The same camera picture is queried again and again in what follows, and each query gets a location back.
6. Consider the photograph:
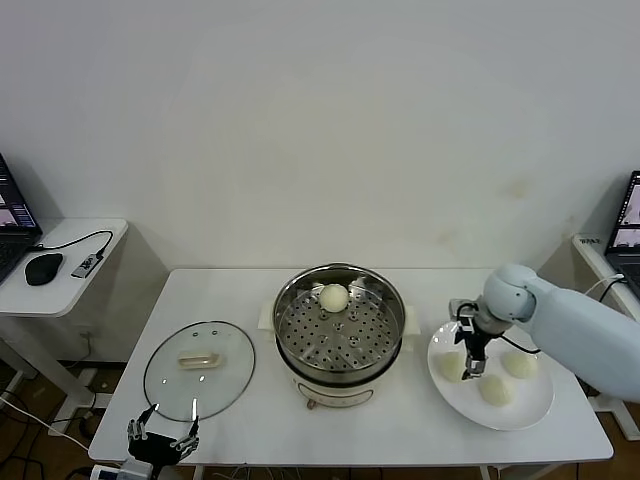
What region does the black computer mouse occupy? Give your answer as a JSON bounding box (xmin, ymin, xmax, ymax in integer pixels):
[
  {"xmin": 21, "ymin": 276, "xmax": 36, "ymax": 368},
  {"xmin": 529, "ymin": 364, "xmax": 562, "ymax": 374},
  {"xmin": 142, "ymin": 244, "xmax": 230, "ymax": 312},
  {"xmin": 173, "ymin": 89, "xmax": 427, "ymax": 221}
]
[{"xmin": 24, "ymin": 252, "xmax": 65, "ymax": 287}]

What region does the white floor cable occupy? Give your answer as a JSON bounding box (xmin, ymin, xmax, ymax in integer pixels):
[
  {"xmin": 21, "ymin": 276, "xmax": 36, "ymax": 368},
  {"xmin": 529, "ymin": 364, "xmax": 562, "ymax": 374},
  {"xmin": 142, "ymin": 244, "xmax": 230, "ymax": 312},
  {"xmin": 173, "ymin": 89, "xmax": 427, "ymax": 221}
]
[{"xmin": 0, "ymin": 392, "xmax": 94, "ymax": 451}]

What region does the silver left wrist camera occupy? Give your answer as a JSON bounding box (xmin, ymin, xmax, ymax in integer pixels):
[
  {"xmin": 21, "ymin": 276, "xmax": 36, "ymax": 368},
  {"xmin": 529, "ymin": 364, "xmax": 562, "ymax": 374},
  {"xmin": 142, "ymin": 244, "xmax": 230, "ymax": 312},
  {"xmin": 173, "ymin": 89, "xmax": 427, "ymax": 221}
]
[{"xmin": 89, "ymin": 457, "xmax": 154, "ymax": 480}]

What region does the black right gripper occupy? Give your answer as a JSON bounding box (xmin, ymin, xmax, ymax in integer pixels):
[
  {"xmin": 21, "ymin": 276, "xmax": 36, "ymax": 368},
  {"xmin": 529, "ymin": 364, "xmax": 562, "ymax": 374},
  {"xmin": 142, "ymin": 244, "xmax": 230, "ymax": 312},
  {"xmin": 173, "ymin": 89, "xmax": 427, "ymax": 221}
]
[{"xmin": 460, "ymin": 324, "xmax": 494, "ymax": 383}]

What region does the white steamed baozi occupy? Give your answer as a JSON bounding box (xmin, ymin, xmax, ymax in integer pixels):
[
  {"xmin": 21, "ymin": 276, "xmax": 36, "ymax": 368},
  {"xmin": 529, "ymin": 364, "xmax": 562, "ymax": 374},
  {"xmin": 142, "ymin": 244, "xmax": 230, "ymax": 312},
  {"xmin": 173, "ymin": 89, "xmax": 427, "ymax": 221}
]
[
  {"xmin": 436, "ymin": 351, "xmax": 469, "ymax": 384},
  {"xmin": 319, "ymin": 283, "xmax": 350, "ymax": 314},
  {"xmin": 477, "ymin": 374, "xmax": 516, "ymax": 405},
  {"xmin": 500, "ymin": 349, "xmax": 540, "ymax": 380}
]

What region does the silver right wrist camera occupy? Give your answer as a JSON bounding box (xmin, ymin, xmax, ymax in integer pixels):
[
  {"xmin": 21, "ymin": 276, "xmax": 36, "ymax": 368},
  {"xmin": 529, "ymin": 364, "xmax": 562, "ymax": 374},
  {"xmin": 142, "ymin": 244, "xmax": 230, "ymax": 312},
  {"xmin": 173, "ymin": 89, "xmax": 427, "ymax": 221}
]
[{"xmin": 448, "ymin": 298, "xmax": 477, "ymax": 347}]

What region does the black open laptop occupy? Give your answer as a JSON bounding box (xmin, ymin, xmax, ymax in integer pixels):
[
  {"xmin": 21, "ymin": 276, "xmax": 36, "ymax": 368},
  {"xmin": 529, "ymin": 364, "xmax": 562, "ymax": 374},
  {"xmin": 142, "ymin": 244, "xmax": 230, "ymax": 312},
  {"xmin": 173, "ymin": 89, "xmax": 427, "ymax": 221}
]
[
  {"xmin": 0, "ymin": 151, "xmax": 44, "ymax": 286},
  {"xmin": 603, "ymin": 169, "xmax": 640, "ymax": 296}
]

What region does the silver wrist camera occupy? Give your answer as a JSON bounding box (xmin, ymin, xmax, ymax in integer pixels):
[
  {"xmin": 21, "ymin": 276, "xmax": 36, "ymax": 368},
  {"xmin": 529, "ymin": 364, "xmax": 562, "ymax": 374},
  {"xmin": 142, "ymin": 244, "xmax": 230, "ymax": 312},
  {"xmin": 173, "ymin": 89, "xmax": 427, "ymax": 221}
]
[
  {"xmin": 448, "ymin": 298, "xmax": 477, "ymax": 347},
  {"xmin": 89, "ymin": 457, "xmax": 154, "ymax": 480}
]

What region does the round glass pot lid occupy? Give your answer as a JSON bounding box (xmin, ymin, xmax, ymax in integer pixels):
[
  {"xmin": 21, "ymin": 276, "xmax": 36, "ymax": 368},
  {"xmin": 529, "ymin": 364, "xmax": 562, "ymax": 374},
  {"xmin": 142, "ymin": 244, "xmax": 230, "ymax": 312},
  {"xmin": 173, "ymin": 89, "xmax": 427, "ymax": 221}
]
[{"xmin": 143, "ymin": 319, "xmax": 257, "ymax": 424}]

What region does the white laptop cable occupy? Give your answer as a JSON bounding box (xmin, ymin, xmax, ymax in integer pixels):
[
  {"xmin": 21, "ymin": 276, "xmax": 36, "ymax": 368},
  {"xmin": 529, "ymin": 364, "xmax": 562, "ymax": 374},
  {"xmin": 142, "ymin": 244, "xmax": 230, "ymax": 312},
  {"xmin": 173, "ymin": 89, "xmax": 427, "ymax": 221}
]
[{"xmin": 582, "ymin": 273, "xmax": 626, "ymax": 301}]

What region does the stainless steel steamer basket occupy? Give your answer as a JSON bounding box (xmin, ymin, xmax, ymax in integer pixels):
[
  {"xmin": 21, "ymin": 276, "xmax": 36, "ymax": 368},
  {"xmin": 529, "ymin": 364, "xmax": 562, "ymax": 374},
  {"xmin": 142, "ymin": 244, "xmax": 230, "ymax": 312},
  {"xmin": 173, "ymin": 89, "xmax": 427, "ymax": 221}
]
[{"xmin": 257, "ymin": 263, "xmax": 424, "ymax": 375}]

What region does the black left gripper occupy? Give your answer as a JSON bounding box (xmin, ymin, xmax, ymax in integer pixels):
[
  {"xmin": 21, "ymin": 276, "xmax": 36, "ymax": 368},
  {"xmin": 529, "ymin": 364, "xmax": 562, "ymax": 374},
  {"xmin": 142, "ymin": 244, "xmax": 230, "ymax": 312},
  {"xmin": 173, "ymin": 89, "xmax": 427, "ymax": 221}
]
[{"xmin": 127, "ymin": 398, "xmax": 202, "ymax": 464}]

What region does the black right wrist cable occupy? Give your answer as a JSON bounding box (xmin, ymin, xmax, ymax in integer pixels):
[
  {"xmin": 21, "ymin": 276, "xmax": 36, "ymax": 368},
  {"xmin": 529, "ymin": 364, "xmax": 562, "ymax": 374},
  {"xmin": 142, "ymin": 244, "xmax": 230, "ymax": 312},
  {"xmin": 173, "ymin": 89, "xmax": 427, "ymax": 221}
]
[{"xmin": 497, "ymin": 332, "xmax": 542, "ymax": 357}]

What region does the white round plate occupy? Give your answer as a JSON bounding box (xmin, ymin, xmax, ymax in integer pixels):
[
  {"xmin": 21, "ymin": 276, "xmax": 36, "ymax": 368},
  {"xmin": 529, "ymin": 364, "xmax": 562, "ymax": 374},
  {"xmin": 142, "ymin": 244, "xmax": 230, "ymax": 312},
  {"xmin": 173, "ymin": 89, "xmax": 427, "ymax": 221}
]
[{"xmin": 426, "ymin": 317, "xmax": 556, "ymax": 432}]

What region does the grey usb hub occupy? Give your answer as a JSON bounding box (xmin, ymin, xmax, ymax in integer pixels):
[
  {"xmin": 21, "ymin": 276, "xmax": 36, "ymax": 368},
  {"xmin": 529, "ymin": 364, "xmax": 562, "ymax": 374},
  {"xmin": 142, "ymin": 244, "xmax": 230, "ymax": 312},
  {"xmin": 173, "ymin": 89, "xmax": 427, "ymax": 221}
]
[{"xmin": 71, "ymin": 252, "xmax": 99, "ymax": 280}]

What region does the cream electric cooker base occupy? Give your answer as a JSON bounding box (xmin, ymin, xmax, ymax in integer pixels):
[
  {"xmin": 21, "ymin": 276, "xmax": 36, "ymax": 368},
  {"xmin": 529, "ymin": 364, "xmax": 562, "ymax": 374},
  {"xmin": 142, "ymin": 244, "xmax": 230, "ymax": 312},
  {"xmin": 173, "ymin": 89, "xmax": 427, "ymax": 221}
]
[{"xmin": 257, "ymin": 319, "xmax": 424, "ymax": 412}]

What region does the black usb hub cable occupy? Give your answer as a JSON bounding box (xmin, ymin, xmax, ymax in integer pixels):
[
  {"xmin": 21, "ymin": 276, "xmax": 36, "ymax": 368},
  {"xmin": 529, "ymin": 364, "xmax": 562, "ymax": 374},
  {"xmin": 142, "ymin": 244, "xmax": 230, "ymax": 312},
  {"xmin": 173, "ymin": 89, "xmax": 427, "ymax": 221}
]
[{"xmin": 28, "ymin": 228, "xmax": 115, "ymax": 262}]

